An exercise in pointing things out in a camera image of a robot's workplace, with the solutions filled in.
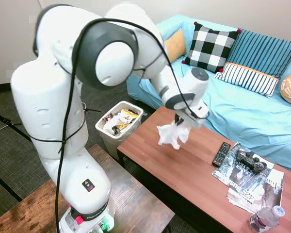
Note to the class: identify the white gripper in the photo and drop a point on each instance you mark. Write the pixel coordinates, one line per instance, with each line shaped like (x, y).
(194, 121)

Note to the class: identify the white tissue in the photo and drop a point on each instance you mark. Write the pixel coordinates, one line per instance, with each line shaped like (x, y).
(169, 136)

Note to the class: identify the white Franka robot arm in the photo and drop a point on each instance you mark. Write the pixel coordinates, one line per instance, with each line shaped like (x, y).
(48, 97)

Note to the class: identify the mixed trash pile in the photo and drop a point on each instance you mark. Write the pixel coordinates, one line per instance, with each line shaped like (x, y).
(121, 120)

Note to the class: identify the white trash bin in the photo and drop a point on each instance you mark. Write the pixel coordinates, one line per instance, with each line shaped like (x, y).
(111, 145)

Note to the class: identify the reddish wood coffee table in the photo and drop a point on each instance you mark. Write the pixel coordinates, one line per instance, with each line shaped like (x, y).
(165, 160)

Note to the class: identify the black remote control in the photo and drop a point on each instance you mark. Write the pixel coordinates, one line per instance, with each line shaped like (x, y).
(221, 154)

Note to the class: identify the sofa with light blue cover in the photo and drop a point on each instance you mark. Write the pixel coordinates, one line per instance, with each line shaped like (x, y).
(232, 109)

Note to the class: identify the black zip tie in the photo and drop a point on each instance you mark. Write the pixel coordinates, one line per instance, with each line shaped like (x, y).
(63, 143)
(143, 70)

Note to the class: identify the plain orange pillow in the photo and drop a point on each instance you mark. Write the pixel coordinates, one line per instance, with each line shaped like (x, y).
(175, 46)

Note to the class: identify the black white checkered pillow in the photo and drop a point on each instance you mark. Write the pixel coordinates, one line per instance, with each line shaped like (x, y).
(208, 48)

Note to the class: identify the dark business magazine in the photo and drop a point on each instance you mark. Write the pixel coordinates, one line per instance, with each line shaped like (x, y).
(235, 174)

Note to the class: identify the white navy striped pillow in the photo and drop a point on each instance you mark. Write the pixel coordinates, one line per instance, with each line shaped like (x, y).
(247, 77)

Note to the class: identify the black game controller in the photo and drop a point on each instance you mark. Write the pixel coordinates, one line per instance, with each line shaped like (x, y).
(249, 161)

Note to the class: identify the dark wood robot table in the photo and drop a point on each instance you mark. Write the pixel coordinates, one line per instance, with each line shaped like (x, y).
(135, 206)

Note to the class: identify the blue striped pillow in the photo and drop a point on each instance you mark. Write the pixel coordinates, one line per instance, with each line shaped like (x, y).
(262, 53)

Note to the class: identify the magazine with white cover edge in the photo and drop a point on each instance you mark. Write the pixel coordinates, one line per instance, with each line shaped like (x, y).
(271, 191)

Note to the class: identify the clear plastic water bottle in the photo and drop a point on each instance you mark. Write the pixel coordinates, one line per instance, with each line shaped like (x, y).
(264, 218)

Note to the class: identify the black metal stand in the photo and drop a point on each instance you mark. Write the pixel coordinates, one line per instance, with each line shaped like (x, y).
(7, 186)

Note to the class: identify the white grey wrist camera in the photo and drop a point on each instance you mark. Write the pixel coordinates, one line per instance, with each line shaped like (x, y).
(200, 110)

